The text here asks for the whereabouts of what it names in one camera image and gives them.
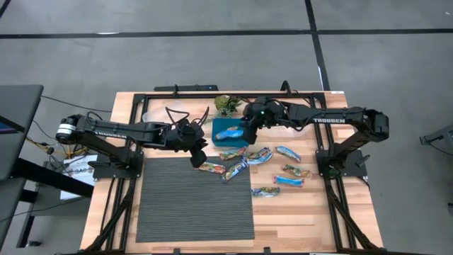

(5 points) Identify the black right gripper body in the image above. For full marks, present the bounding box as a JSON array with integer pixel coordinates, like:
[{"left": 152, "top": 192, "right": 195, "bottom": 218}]
[{"left": 241, "top": 98, "right": 285, "bottom": 130}]

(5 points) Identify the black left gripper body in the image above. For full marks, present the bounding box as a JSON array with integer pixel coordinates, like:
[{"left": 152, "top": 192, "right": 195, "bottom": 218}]
[{"left": 166, "top": 118, "right": 209, "bottom": 157}]

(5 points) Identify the blue wrapper granola bar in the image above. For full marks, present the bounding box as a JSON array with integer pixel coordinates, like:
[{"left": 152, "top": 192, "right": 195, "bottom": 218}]
[
  {"left": 221, "top": 159, "right": 249, "bottom": 183},
  {"left": 273, "top": 174, "right": 305, "bottom": 188},
  {"left": 214, "top": 128, "right": 246, "bottom": 141},
  {"left": 275, "top": 145, "right": 302, "bottom": 163}
]

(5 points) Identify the green red granola bar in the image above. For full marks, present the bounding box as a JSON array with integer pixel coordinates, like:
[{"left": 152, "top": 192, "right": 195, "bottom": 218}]
[
  {"left": 282, "top": 164, "right": 313, "bottom": 179},
  {"left": 197, "top": 161, "right": 227, "bottom": 175},
  {"left": 219, "top": 147, "right": 247, "bottom": 162}
]

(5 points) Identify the blue plastic bin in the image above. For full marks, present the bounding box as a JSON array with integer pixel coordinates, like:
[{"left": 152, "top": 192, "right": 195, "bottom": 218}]
[{"left": 211, "top": 118, "right": 251, "bottom": 148}]

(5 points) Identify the small green potted plant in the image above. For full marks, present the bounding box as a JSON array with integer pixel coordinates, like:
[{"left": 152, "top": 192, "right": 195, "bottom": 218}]
[{"left": 214, "top": 94, "right": 243, "bottom": 118}]

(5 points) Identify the clear plastic bin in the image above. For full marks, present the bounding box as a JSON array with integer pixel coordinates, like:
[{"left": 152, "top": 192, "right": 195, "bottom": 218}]
[{"left": 141, "top": 101, "right": 188, "bottom": 123}]

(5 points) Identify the grey woven placemat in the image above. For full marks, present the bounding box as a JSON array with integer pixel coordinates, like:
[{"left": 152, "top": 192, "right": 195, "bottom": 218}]
[{"left": 136, "top": 157, "right": 256, "bottom": 244}]

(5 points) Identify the black power strip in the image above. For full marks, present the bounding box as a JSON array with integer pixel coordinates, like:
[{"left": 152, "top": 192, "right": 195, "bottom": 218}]
[{"left": 153, "top": 84, "right": 219, "bottom": 93}]

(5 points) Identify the white paper sheet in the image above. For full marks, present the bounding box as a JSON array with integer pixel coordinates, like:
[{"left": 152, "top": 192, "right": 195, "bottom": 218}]
[{"left": 59, "top": 154, "right": 98, "bottom": 201}]

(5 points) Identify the grey desk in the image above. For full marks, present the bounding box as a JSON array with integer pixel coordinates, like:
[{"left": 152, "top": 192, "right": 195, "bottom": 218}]
[{"left": 0, "top": 84, "right": 45, "bottom": 182}]

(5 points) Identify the grey stand base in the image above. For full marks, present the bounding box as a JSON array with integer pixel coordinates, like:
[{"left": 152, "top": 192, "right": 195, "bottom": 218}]
[{"left": 419, "top": 123, "right": 453, "bottom": 157}]

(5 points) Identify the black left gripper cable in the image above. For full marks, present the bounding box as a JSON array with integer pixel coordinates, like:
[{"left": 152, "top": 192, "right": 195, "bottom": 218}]
[{"left": 164, "top": 105, "right": 210, "bottom": 129}]

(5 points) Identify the black aluminium table frame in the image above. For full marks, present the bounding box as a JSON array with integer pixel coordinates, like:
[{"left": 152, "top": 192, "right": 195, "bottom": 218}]
[{"left": 84, "top": 90, "right": 387, "bottom": 255}]

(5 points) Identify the yellow cable bundle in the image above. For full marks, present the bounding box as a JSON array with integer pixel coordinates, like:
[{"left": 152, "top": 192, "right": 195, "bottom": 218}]
[{"left": 25, "top": 136, "right": 86, "bottom": 159}]

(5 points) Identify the black floor cable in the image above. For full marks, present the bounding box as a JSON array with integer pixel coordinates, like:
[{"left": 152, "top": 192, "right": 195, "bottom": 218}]
[{"left": 40, "top": 94, "right": 113, "bottom": 114}]

